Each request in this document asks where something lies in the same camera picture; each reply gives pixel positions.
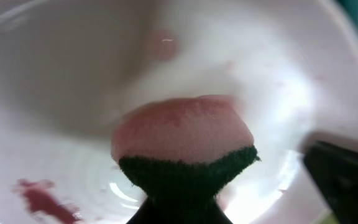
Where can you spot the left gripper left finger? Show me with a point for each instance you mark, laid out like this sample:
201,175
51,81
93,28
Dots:
150,212

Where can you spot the white plate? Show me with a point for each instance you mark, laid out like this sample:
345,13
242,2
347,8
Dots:
69,71

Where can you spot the green and pink sponge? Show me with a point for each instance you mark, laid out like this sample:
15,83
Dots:
183,150

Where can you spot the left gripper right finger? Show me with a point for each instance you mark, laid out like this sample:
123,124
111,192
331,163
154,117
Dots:
335,171

